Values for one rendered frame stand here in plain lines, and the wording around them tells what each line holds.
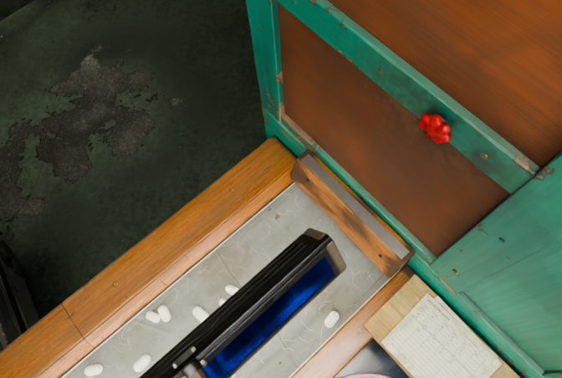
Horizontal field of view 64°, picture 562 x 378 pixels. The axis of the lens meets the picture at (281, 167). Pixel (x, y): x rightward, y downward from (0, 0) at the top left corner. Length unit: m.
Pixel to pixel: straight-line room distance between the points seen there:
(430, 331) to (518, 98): 0.58
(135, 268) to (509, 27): 0.83
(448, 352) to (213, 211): 0.55
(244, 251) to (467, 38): 0.68
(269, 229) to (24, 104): 1.62
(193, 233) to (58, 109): 1.41
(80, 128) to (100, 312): 1.29
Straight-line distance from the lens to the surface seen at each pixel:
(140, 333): 1.02
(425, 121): 0.55
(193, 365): 0.60
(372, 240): 0.90
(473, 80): 0.51
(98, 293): 1.04
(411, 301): 0.96
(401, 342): 0.95
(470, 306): 0.93
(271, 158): 1.04
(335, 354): 0.94
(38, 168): 2.18
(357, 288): 0.98
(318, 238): 0.62
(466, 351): 0.98
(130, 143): 2.06
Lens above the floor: 1.70
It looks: 65 degrees down
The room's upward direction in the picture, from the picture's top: 6 degrees counter-clockwise
